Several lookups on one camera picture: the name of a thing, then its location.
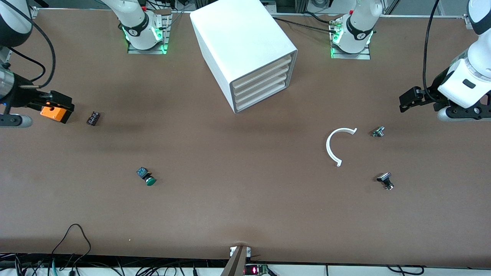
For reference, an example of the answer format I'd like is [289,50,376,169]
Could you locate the orange box with hole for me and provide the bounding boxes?
[40,104,74,124]

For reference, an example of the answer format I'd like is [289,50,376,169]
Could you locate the white drawer cabinet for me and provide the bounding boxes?
[190,0,298,114]

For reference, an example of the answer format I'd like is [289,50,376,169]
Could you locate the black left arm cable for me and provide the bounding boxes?
[423,0,440,101]

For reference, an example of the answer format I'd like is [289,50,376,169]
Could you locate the device with red display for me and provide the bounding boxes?
[245,264,270,276]

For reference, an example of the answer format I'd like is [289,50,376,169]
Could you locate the black looped cable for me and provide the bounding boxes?
[52,224,92,266]

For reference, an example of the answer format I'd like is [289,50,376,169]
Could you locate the white pull-out drawer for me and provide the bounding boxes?
[234,73,289,107]
[232,53,296,92]
[233,63,291,99]
[235,81,288,114]

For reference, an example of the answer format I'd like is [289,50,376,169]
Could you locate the white curved plastic arc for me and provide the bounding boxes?
[326,128,358,168]

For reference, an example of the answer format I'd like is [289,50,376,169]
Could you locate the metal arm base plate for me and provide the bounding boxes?
[127,10,171,55]
[330,19,371,60]

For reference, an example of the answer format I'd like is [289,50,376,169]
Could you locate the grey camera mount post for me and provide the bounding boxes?
[221,245,252,276]

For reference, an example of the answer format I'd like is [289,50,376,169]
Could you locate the green push button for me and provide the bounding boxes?
[137,167,157,187]

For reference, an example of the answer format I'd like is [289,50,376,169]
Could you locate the black cable on table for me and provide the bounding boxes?
[273,11,339,35]

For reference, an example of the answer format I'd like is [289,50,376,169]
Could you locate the black silver key switch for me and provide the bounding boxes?
[376,172,395,191]

